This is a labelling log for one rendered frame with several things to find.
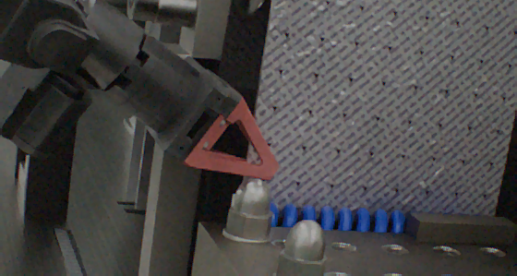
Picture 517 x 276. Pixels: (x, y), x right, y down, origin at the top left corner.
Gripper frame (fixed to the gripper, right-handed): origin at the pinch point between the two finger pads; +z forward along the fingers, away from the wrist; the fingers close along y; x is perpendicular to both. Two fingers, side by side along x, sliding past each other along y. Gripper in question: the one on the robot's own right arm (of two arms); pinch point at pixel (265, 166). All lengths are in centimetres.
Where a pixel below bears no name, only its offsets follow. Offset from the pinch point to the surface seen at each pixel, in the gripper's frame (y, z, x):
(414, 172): 0.3, 10.9, 7.0
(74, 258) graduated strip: -20.7, -1.3, -19.9
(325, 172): 0.3, 4.3, 2.5
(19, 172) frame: -46, -5, -21
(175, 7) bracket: -7.9, -11.6, 5.7
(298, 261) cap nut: 17.8, -1.5, -2.7
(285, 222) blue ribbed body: 3.6, 2.8, -2.4
